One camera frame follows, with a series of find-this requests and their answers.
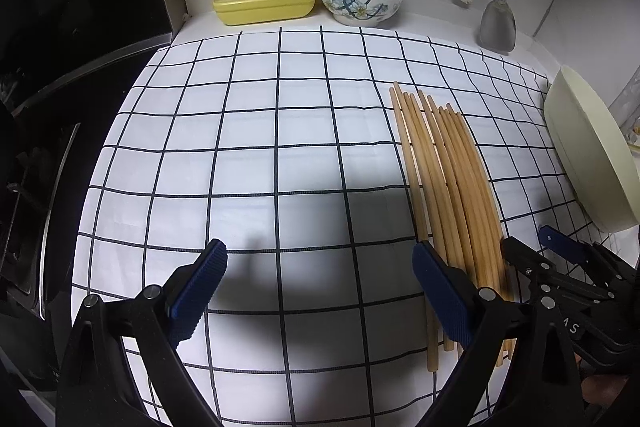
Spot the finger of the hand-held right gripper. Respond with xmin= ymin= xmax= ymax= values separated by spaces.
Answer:
xmin=537 ymin=224 xmax=626 ymax=288
xmin=500 ymin=235 xmax=558 ymax=295

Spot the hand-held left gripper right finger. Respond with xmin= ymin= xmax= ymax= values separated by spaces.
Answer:
xmin=411 ymin=241 xmax=586 ymax=427

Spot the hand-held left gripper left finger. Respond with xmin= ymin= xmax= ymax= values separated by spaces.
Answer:
xmin=55 ymin=238 xmax=229 ymax=427

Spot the bundle of wooden chopsticks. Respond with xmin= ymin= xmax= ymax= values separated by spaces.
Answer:
xmin=390 ymin=82 xmax=518 ymax=373

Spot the large cream bowl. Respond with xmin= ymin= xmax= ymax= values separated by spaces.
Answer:
xmin=543 ymin=65 xmax=640 ymax=233

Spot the person's right hand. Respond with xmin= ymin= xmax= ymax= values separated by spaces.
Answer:
xmin=575 ymin=354 xmax=633 ymax=410

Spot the white black-grid cloth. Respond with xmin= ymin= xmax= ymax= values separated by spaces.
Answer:
xmin=70 ymin=27 xmax=621 ymax=414

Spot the black gas stove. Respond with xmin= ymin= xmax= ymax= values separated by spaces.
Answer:
xmin=0 ymin=0 xmax=175 ymax=427

